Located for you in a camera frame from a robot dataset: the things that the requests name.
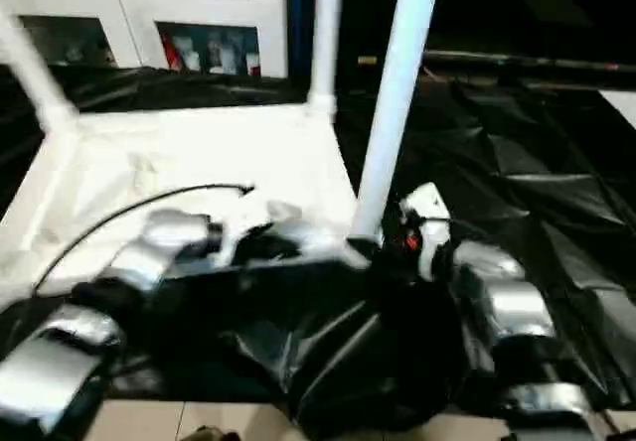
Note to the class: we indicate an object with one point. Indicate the white plastic table top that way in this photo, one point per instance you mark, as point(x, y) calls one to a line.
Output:
point(174, 163)

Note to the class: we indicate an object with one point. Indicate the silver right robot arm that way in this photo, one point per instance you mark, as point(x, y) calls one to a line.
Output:
point(512, 302)

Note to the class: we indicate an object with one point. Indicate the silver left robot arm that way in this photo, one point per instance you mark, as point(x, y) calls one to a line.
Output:
point(139, 257)

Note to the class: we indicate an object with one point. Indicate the black work mat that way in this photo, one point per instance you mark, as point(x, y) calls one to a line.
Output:
point(522, 163)

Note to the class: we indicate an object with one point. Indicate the gold piano label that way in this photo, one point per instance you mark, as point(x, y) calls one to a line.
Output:
point(365, 59)

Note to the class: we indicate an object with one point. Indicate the black robot foot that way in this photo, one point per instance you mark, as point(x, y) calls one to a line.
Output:
point(213, 434)

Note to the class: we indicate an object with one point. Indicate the white flat board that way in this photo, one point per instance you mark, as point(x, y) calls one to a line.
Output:
point(621, 108)

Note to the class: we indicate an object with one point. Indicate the black piano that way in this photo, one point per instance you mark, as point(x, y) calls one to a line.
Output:
point(522, 9)

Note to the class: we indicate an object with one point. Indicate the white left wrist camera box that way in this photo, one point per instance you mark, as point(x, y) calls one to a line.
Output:
point(243, 227)

